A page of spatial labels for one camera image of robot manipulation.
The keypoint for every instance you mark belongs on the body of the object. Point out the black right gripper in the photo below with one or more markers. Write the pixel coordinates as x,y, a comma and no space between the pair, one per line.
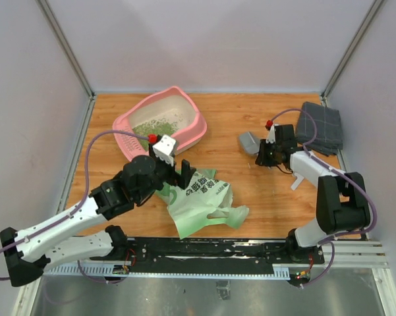
262,159

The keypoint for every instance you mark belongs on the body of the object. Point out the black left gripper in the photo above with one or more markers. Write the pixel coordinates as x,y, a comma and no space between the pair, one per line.
177,180

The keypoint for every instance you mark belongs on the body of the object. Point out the grey metal scoop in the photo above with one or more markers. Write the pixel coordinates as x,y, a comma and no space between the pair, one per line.
250,143

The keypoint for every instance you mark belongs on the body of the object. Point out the green cat litter bag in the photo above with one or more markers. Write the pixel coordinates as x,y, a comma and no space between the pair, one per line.
207,201

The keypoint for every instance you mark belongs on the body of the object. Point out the white plastic bag clip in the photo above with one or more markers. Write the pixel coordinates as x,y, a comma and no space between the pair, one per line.
297,182

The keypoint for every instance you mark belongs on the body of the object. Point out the pink litter box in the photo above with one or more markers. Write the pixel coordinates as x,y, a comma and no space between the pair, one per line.
173,100

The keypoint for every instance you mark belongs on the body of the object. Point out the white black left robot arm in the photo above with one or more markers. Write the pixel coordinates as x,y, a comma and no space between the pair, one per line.
30,252

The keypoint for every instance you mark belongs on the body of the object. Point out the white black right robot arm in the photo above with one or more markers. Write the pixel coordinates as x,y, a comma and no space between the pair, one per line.
341,203

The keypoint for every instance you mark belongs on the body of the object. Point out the green cat litter pellets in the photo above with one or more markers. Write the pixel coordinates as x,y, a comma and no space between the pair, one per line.
167,123

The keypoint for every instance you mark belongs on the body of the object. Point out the folded dark grey cloth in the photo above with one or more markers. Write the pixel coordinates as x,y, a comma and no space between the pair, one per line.
329,136

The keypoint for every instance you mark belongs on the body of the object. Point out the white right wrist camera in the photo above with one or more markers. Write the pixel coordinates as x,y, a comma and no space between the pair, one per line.
271,127

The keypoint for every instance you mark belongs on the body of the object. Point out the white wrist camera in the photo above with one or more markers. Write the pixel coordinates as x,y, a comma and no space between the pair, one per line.
271,127
162,148

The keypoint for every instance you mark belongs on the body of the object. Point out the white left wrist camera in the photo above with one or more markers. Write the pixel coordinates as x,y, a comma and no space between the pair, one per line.
162,148

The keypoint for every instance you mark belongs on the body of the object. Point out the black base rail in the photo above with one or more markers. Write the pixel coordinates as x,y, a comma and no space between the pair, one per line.
206,251

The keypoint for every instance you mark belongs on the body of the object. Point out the grey slotted cable duct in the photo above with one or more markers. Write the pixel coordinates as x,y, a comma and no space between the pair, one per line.
245,271

